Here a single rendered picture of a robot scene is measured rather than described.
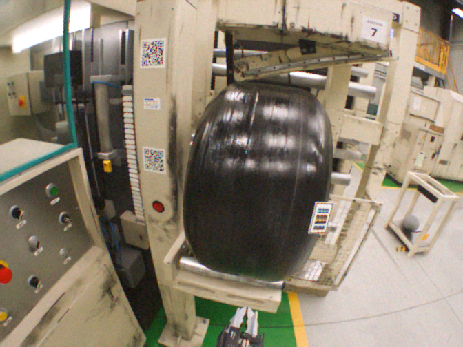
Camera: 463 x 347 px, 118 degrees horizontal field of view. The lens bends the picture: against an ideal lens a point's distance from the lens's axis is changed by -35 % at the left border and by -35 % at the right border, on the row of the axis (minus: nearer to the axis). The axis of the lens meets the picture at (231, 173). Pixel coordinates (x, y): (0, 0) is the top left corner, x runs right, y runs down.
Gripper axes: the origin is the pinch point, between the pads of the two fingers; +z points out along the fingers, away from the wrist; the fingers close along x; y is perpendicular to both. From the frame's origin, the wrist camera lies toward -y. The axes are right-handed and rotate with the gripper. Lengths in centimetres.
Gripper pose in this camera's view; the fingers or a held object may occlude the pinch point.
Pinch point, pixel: (246, 313)
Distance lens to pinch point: 51.7
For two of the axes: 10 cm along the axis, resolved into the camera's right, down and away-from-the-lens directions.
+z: 2.0, -2.8, 9.4
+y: 1.1, -9.5, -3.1
